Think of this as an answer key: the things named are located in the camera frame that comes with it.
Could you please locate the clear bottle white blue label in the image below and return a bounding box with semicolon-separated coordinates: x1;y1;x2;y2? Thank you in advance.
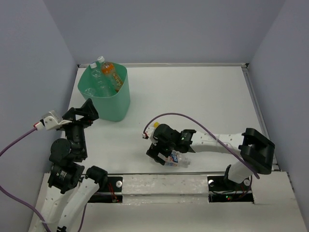
149;149;191;169

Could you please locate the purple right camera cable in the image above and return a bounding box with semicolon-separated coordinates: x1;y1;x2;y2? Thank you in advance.
142;113;261;179

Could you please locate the long clear bottle white cap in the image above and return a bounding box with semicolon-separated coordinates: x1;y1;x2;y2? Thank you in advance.
90;62;114;97

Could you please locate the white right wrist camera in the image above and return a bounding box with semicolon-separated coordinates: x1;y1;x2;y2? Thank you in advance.
142;127;157;145

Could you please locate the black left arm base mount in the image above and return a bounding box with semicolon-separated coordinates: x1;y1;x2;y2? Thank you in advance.
88;175;123;203

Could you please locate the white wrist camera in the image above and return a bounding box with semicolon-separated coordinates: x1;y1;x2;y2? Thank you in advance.
142;127;157;145
33;110;70;131

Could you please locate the purple camera cable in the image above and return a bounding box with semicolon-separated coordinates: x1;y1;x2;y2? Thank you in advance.
142;113;261;179
0;128;49;230

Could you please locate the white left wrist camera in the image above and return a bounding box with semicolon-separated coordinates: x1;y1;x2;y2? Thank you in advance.
33;110;70;131

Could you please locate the clear bottle yellow cap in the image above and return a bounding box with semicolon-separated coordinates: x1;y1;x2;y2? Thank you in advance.
154;122;160;128

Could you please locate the crushed clear bottle white cap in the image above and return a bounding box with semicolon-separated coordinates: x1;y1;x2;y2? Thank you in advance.
84;87;97;97

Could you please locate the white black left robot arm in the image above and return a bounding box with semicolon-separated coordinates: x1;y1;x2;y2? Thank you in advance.
32;99;108;232

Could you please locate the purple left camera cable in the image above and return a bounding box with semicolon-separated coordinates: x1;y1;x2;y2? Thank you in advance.
0;128;49;230

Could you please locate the green plastic bin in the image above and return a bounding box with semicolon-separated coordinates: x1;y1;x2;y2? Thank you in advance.
78;63;130;122

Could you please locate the orange label bottle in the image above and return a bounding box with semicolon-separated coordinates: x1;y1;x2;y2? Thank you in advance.
97;56;124;92

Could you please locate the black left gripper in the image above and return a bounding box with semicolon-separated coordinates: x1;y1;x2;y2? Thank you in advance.
61;97;100;157

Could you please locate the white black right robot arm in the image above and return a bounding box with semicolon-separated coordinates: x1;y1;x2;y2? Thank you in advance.
142;124;275;189

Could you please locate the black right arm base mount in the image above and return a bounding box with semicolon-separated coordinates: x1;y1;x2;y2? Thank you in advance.
208;165;253;203

